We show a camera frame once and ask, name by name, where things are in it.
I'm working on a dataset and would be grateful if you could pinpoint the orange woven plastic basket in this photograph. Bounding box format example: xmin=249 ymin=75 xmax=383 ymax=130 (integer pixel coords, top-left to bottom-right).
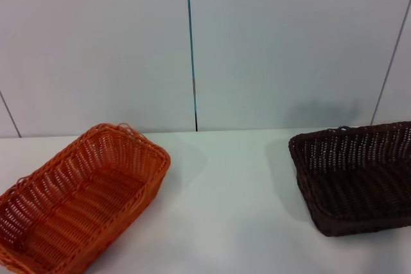
xmin=0 ymin=122 xmax=171 ymax=274

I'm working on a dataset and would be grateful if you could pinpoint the dark brown woven basket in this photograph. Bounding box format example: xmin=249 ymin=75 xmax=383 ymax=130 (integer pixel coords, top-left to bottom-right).
xmin=288 ymin=121 xmax=411 ymax=237

